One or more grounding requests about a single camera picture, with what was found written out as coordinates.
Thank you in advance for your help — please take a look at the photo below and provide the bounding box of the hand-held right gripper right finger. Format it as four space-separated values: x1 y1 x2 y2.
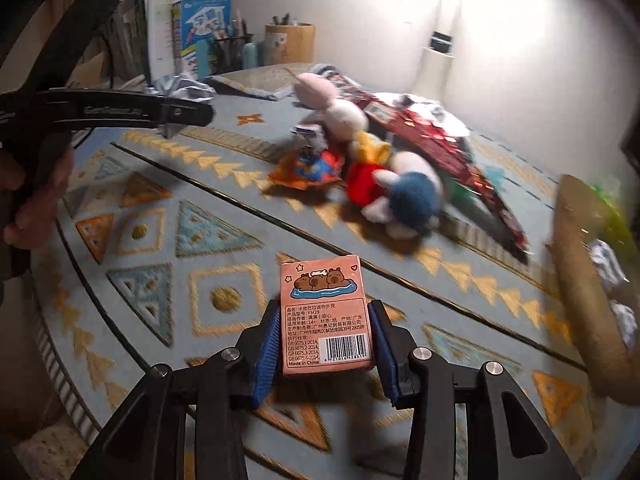
367 299 583 480

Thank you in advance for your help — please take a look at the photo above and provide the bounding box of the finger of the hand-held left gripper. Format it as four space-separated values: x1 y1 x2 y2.
150 93 215 129

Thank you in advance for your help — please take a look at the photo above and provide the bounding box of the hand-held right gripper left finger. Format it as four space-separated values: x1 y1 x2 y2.
75 299 283 480

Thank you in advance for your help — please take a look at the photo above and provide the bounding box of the paper ball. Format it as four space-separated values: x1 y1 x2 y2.
587 240 628 286
610 302 639 348
400 92 471 138
142 72 217 139

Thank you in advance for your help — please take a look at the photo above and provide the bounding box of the pink card box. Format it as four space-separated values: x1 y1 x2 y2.
280 255 377 377

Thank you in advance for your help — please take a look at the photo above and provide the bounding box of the gold wire basket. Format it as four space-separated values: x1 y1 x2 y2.
547 172 640 406

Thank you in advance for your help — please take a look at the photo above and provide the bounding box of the person's left hand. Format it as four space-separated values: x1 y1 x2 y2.
0 149 77 250

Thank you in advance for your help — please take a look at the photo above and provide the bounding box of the folded woven mat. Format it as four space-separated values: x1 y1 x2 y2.
205 62 321 101

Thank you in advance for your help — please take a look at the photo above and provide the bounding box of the black mesh pen holder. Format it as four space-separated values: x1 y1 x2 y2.
212 34 253 73

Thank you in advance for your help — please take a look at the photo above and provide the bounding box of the stack of white papers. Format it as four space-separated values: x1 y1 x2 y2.
144 0 226 86

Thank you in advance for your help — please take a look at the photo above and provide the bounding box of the stack of books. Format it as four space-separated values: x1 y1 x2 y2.
75 0 151 86

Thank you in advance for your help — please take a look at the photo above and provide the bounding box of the blue book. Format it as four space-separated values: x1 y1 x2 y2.
172 0 233 81

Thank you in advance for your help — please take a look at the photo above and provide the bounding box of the small white blue box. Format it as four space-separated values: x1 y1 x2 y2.
295 122 326 151

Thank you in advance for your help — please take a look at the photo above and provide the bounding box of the wooden pen holder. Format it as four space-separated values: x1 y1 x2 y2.
264 22 316 66

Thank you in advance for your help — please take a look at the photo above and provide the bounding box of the orange snack packet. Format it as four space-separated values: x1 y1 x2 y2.
267 147 346 191

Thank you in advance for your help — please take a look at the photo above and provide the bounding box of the pink white plush toy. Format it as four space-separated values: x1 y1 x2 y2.
292 72 368 141

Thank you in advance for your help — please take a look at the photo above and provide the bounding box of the blue white plush toy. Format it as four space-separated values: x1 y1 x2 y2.
362 152 443 238

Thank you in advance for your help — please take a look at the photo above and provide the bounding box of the yellow red plush toy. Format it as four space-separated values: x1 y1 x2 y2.
345 130 396 206

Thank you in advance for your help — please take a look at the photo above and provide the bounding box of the red snack wrapper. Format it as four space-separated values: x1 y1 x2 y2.
360 75 531 261

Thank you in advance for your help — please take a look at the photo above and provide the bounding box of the white lamp base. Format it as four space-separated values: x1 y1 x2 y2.
407 30 461 98

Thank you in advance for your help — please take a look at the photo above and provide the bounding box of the green plastic item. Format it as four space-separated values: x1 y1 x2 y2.
587 182 628 246

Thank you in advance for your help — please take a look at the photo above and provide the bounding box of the dark framed board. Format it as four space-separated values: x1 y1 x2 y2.
620 125 640 162

